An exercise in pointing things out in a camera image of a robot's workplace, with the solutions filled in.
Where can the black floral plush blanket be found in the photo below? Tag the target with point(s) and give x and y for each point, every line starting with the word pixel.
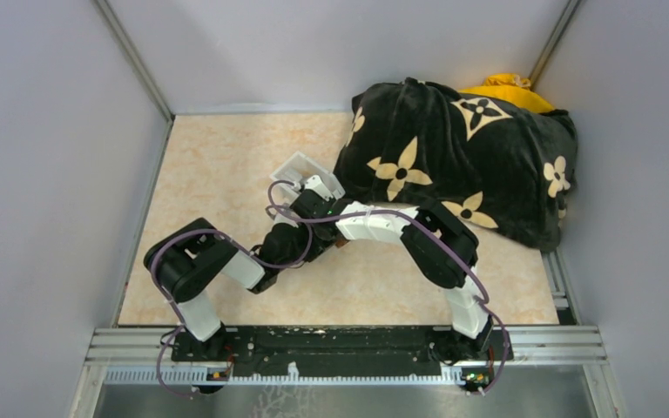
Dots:
pixel 487 161

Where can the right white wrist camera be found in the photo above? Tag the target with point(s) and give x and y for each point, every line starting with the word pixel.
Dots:
pixel 320 186

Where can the white translucent plastic card box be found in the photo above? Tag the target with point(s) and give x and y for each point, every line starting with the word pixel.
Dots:
pixel 296 170

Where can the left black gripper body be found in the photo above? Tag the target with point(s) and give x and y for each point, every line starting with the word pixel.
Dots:
pixel 300 244

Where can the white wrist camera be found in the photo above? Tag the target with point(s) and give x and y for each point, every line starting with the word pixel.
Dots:
pixel 281 219
pixel 320 186

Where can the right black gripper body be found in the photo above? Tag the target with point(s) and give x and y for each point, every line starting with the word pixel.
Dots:
pixel 316 226

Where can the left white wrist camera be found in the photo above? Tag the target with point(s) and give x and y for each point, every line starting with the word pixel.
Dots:
pixel 281 219

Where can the yellow cloth bundle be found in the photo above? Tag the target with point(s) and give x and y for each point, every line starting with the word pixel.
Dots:
pixel 512 88

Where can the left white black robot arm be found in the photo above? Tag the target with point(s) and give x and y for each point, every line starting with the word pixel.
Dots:
pixel 184 264

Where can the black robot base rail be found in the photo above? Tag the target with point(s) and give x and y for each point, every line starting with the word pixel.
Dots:
pixel 344 352

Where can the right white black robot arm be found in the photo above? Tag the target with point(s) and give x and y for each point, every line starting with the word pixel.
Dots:
pixel 443 248

